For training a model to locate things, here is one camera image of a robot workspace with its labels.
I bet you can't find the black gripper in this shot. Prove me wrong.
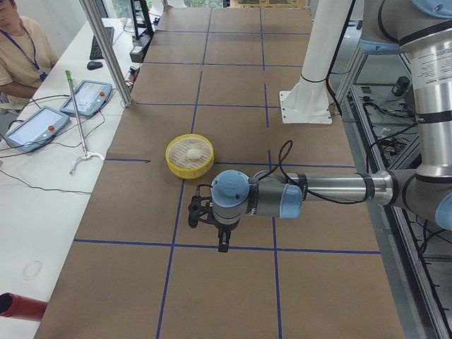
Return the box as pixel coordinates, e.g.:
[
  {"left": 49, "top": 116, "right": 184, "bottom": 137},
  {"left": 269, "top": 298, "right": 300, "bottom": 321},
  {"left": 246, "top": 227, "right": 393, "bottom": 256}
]
[{"left": 188, "top": 195, "right": 240, "bottom": 252}]

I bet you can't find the white steamed bun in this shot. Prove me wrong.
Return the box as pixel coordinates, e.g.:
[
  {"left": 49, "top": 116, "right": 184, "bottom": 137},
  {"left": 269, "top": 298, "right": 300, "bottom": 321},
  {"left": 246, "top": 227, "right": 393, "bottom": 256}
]
[{"left": 186, "top": 148, "right": 203, "bottom": 161}]

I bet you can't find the yellow round steamer basket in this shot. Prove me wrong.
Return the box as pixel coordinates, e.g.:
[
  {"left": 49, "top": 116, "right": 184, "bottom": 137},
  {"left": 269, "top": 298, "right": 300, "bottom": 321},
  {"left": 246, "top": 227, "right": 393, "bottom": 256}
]
[{"left": 165, "top": 133, "right": 214, "bottom": 179}]

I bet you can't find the metal reacher grabber tool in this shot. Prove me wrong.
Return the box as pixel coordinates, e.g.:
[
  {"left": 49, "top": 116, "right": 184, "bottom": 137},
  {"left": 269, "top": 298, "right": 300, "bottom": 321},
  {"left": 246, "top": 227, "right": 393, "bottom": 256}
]
[{"left": 65, "top": 70, "right": 105, "bottom": 175}]

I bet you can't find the far teach pendant tablet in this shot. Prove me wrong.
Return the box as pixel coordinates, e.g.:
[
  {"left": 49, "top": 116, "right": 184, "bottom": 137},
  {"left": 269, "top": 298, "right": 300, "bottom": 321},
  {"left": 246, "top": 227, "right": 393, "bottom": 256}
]
[{"left": 71, "top": 80, "right": 112, "bottom": 117}]

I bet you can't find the teach pendant tablet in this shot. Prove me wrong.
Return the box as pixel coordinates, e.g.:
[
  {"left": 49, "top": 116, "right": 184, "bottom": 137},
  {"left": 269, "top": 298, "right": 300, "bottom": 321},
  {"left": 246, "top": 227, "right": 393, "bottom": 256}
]
[
  {"left": 4, "top": 106, "right": 69, "bottom": 152},
  {"left": 71, "top": 80, "right": 112, "bottom": 117}
]

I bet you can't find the white long desk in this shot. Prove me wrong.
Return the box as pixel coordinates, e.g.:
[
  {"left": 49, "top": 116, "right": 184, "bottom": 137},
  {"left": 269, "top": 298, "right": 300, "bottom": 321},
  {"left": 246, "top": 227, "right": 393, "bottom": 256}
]
[{"left": 1, "top": 18, "right": 139, "bottom": 338}]

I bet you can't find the near teach pendant tablet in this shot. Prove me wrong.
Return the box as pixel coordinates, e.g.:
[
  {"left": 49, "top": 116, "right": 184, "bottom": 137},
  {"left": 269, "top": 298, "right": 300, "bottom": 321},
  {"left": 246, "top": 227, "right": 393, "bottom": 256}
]
[{"left": 4, "top": 106, "right": 69, "bottom": 152}]

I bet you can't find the black computer mouse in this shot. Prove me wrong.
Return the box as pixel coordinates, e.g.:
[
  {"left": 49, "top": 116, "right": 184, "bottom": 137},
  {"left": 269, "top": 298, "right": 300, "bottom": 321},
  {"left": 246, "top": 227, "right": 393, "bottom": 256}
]
[{"left": 86, "top": 61, "right": 103, "bottom": 71}]

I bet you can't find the black keyboard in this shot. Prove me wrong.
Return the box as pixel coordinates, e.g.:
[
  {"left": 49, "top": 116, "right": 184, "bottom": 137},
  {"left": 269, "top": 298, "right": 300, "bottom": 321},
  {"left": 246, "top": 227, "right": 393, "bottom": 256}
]
[{"left": 89, "top": 26, "right": 115, "bottom": 60}]

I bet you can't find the red cylinder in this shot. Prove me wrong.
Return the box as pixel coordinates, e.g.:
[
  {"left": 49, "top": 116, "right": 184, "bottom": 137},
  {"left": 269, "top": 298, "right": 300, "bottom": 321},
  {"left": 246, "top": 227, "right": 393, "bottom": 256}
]
[{"left": 1, "top": 292, "right": 48, "bottom": 321}]

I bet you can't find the black power adapter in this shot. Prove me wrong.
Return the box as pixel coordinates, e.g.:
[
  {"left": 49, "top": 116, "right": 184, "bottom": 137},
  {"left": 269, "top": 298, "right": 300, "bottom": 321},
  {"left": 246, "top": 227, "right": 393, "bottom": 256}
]
[{"left": 391, "top": 76, "right": 410, "bottom": 97}]

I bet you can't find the person in beige shirt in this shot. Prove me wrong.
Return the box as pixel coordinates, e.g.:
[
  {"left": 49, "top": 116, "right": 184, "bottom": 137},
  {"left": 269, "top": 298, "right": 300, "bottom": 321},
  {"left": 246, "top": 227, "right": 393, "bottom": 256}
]
[{"left": 1, "top": 1, "right": 59, "bottom": 104}]

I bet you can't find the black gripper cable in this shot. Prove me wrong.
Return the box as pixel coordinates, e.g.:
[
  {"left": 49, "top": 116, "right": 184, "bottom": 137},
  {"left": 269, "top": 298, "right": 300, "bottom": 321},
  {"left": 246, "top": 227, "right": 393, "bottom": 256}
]
[{"left": 194, "top": 139, "right": 370, "bottom": 206}]

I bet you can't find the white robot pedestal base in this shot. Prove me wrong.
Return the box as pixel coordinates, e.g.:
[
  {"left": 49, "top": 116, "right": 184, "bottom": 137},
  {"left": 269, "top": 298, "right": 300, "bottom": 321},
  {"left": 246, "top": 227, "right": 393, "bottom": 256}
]
[{"left": 280, "top": 0, "right": 355, "bottom": 125}]

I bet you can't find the aluminium frame post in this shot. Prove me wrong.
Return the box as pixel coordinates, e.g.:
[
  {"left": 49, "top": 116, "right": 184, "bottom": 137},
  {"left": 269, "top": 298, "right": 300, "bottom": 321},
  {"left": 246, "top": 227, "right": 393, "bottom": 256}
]
[{"left": 79, "top": 0, "right": 132, "bottom": 107}]

